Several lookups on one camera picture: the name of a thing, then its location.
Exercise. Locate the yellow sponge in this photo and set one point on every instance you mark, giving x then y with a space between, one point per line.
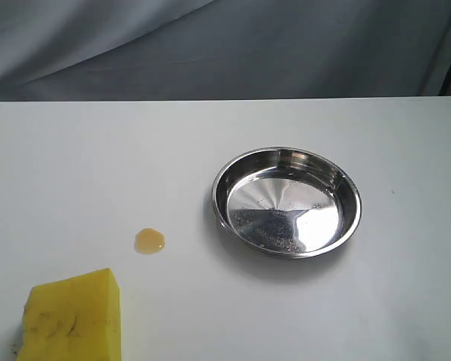
73 319

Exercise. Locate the amber liquid spill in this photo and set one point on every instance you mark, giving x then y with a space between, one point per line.
149 241

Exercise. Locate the round stainless steel dish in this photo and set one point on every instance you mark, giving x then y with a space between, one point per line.
286 202

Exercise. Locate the grey backdrop cloth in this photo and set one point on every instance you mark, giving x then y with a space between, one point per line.
221 50

